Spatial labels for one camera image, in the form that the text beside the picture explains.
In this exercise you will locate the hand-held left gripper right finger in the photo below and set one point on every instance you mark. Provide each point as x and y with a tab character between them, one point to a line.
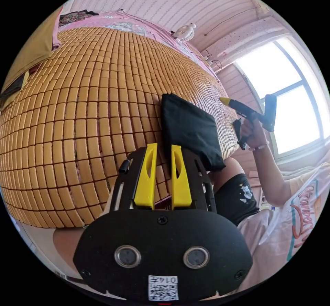
181	184

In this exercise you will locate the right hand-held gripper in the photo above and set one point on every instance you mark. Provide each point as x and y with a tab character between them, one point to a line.
247	112

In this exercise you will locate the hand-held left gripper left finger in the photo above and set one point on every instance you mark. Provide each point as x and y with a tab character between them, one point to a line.
144	182

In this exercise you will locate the person's right forearm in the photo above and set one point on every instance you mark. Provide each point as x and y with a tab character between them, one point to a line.
273	174

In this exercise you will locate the black pants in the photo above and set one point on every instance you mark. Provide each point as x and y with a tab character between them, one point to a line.
190	133

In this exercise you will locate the person's right hand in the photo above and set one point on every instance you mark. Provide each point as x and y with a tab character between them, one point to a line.
254	134

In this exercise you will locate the window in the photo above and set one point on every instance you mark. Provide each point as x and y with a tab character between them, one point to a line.
273	73

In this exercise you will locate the white fan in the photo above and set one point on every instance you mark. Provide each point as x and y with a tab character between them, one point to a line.
184	33

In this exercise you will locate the person's body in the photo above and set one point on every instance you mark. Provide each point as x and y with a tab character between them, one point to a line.
270	233

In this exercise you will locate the bed with woven mat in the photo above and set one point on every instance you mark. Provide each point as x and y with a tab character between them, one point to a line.
77	104

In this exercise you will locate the dark floral cloth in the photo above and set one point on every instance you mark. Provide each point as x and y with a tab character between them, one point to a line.
74	17

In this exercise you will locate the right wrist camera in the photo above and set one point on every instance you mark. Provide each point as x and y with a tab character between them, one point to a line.
270	112

